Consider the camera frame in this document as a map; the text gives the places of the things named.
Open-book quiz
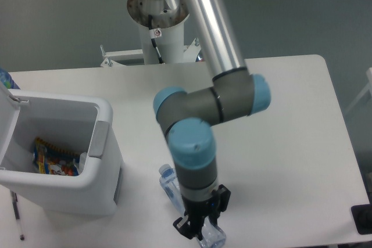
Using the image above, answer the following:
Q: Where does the clear blue plastic bottle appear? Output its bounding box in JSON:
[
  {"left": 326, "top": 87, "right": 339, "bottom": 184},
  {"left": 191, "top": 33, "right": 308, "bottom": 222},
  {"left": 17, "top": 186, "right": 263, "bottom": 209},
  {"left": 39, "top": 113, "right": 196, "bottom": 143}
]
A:
[{"left": 159, "top": 164, "right": 226, "bottom": 248}]

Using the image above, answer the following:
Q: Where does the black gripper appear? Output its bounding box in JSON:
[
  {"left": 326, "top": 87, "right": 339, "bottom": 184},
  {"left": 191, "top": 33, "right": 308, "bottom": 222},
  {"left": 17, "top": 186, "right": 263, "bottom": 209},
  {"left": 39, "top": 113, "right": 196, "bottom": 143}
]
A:
[{"left": 173, "top": 184, "right": 231, "bottom": 240}]

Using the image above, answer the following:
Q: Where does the colourful snack wrapper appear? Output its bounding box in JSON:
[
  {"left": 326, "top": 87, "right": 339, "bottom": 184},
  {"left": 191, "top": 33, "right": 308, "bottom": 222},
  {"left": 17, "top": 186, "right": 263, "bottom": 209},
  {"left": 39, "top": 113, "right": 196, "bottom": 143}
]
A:
[{"left": 33, "top": 138, "right": 80, "bottom": 177}]

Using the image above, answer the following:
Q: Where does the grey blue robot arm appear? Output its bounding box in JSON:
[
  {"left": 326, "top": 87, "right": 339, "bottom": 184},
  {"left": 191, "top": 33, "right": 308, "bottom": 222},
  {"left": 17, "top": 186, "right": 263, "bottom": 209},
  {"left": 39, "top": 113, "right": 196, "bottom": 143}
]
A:
[{"left": 127, "top": 0, "right": 271, "bottom": 239}]

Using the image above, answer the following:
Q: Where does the black device at table edge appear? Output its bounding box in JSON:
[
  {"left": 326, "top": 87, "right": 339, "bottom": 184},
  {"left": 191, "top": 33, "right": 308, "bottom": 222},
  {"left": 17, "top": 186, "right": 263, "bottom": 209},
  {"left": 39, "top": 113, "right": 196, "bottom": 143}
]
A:
[{"left": 351, "top": 204, "right": 371, "bottom": 235}]

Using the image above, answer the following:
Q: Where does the black pen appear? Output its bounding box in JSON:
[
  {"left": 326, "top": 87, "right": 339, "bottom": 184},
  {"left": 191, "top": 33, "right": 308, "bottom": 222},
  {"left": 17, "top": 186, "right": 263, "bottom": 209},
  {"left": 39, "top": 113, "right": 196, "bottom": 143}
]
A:
[{"left": 10, "top": 191, "right": 26, "bottom": 241}]

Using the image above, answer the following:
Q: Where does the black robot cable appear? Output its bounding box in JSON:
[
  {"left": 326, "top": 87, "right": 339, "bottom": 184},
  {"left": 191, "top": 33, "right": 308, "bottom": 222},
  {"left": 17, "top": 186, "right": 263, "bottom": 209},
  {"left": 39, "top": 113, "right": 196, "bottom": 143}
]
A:
[{"left": 147, "top": 13, "right": 166, "bottom": 64}]

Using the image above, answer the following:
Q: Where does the white frame at right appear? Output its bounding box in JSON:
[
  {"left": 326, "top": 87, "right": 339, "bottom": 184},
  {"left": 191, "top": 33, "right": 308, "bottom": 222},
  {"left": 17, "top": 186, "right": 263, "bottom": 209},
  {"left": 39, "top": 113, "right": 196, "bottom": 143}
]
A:
[{"left": 345, "top": 67, "right": 371, "bottom": 117}]

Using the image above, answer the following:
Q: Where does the white plastic trash can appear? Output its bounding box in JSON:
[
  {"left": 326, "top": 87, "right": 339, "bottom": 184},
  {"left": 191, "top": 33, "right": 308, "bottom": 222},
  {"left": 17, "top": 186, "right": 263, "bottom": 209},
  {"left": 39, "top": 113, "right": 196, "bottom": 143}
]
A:
[{"left": 1, "top": 87, "right": 123, "bottom": 215}]

